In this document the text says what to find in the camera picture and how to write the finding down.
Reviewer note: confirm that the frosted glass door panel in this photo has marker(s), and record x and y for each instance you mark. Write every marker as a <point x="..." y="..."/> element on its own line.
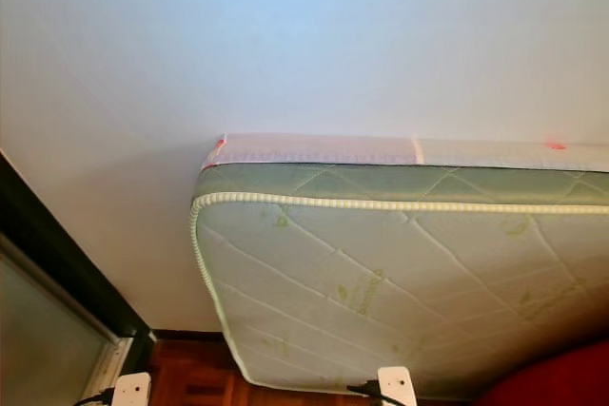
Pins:
<point x="38" y="339"/>

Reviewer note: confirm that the large red cushion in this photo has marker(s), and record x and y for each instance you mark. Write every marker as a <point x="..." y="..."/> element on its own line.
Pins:
<point x="552" y="377"/>

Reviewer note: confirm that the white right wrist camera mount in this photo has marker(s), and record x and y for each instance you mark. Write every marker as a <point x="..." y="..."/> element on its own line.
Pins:
<point x="397" y="387"/>

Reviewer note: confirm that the dark door frame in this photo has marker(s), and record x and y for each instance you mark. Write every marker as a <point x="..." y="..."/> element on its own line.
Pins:
<point x="57" y="263"/>

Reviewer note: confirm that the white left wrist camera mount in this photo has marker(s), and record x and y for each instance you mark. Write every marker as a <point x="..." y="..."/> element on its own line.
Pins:
<point x="132" y="391"/>

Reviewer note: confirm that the green white quilted mattress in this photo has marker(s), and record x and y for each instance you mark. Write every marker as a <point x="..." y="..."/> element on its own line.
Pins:
<point x="390" y="263"/>

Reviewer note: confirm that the dark baseboard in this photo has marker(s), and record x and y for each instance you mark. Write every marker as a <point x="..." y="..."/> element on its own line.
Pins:
<point x="186" y="336"/>

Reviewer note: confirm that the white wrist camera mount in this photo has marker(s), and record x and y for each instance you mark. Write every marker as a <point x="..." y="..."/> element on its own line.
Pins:
<point x="132" y="391"/>
<point x="397" y="387"/>

